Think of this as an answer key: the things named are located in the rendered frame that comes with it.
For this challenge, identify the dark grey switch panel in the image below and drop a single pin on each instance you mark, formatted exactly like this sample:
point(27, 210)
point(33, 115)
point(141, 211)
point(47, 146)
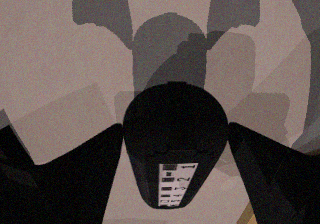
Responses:
point(174, 134)

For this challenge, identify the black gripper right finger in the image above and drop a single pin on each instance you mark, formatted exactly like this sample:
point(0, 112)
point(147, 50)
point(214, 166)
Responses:
point(279, 180)

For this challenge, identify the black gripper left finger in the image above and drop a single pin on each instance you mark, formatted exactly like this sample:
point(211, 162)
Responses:
point(74, 188)

